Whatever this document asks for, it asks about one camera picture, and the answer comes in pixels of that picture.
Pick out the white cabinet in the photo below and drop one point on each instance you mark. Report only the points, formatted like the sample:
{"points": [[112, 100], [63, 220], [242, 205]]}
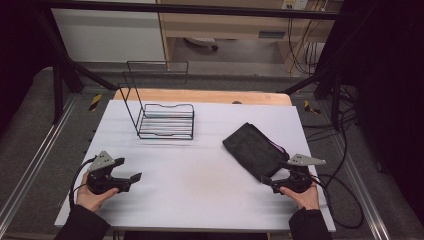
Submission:
{"points": [[106, 33]]}

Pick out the person's right hand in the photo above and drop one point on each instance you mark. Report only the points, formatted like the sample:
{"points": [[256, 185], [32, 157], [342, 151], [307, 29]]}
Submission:
{"points": [[305, 198]]}

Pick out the aluminium rail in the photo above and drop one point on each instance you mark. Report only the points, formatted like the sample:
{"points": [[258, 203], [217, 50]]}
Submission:
{"points": [[361, 186], [36, 166]]}

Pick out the light wooden desk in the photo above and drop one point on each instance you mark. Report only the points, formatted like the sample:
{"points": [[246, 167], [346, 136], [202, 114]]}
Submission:
{"points": [[233, 26]]}

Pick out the black metal frame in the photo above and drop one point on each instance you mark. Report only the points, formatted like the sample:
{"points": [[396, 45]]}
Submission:
{"points": [[200, 10]]}

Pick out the person's left hand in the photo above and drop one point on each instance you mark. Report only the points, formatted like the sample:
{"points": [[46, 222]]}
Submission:
{"points": [[91, 198]]}

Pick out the black cloth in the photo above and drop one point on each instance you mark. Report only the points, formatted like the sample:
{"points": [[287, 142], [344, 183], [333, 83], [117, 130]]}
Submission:
{"points": [[250, 150]]}

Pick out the yellow black tape marker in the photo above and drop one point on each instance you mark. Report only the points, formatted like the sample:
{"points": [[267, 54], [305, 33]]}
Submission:
{"points": [[95, 102], [310, 106]]}

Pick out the white chair base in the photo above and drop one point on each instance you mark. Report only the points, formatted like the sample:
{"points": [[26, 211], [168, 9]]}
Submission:
{"points": [[201, 41]]}

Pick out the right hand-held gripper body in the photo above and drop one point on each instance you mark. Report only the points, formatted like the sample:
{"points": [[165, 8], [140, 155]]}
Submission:
{"points": [[296, 180]]}

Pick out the black curtain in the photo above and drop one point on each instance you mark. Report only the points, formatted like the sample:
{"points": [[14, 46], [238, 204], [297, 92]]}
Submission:
{"points": [[390, 83], [20, 50]]}

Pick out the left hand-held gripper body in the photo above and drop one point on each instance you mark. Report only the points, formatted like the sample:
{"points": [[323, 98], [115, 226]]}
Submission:
{"points": [[100, 178]]}

